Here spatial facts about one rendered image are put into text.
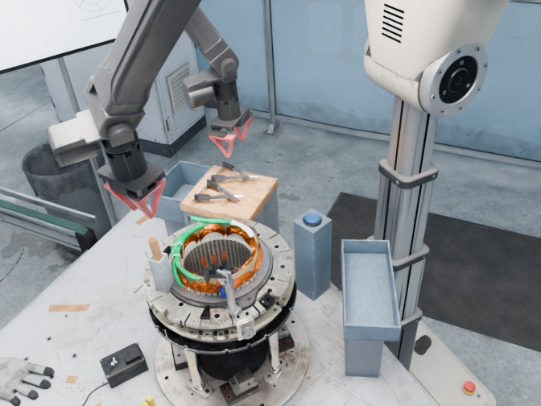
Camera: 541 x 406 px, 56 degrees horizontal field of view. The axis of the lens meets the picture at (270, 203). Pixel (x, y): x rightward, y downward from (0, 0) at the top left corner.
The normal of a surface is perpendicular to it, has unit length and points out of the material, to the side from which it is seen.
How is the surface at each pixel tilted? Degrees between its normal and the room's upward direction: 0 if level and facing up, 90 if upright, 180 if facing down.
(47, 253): 0
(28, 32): 83
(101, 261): 0
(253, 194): 0
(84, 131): 38
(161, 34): 126
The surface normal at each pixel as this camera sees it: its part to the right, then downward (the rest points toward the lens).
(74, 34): 0.59, 0.36
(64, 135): 0.11, -0.25
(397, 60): -0.89, 0.32
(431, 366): -0.06, -0.79
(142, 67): 0.36, 0.91
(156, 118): -0.44, 0.58
